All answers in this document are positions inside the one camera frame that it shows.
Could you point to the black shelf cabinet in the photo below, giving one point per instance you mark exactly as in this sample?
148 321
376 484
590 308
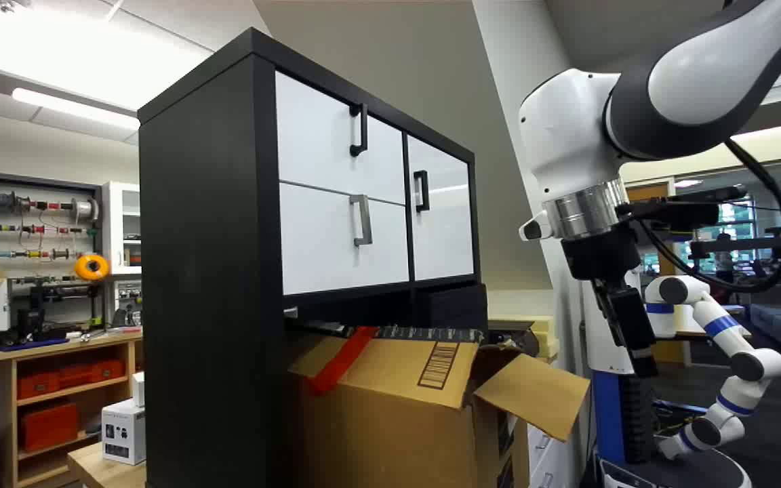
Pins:
205 299

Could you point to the white cabinet door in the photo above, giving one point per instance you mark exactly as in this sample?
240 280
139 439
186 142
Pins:
445 225

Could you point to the blue black robot pedestal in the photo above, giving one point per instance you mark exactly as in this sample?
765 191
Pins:
609 415

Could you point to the white blue banded robot arm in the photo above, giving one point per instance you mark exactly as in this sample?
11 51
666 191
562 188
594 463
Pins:
726 333

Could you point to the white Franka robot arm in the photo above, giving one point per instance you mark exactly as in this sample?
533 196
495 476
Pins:
726 77

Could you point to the yellow spool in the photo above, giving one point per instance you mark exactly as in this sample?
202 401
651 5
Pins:
94 270

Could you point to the small red storage bin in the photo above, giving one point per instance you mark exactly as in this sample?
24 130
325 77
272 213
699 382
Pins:
51 425

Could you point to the brown cardboard box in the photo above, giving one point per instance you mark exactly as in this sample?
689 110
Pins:
380 415

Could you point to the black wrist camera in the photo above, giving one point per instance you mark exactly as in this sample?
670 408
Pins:
678 210

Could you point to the black machine on bench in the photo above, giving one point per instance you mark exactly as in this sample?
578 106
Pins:
40 312

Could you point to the low wooden table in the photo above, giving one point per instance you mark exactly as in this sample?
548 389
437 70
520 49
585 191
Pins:
102 468

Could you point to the wooden workbench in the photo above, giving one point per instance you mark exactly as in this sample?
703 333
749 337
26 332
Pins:
48 379

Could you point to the white wall cabinet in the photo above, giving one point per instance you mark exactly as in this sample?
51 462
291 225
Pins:
127 225

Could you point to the white electronic box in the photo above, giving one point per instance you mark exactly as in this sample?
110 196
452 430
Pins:
124 431

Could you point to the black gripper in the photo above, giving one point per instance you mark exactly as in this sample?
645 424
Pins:
621 301

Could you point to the tool wall rack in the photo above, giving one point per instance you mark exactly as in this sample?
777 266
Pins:
42 217

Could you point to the wide red storage bin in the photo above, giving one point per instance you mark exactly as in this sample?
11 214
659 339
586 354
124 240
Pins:
68 378

